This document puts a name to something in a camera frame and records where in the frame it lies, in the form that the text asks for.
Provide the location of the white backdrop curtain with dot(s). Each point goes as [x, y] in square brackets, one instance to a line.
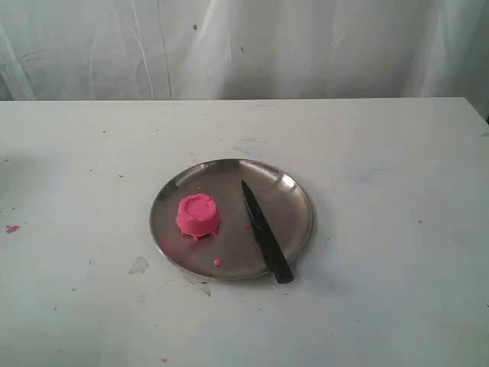
[243, 49]

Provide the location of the round stainless steel plate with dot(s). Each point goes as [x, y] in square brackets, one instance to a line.
[286, 207]

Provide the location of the pink clay lump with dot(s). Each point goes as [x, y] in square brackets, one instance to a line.
[198, 216]

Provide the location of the pink dough crumbs on table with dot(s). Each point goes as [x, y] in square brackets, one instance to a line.
[11, 229]

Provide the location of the black knife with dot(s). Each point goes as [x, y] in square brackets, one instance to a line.
[272, 254]

